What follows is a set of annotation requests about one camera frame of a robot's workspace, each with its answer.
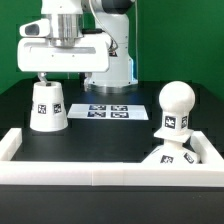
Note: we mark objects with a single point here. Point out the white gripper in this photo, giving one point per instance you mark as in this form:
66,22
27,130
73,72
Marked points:
89,54

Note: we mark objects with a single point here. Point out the white lamp shade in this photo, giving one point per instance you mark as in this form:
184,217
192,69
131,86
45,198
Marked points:
48,113

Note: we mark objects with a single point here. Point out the white lamp bulb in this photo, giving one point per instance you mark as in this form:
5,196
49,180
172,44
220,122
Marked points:
176,100

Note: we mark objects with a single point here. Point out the white lamp base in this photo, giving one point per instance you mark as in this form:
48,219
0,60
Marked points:
172,150

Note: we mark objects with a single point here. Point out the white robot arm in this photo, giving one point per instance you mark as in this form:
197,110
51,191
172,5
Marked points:
72,19

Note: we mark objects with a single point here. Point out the white marker tag sheet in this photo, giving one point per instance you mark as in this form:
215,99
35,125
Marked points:
107,112

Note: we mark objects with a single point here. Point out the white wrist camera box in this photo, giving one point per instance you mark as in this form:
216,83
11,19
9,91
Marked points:
38,28

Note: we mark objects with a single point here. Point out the white U-shaped border wall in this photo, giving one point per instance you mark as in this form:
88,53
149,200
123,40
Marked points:
208,173

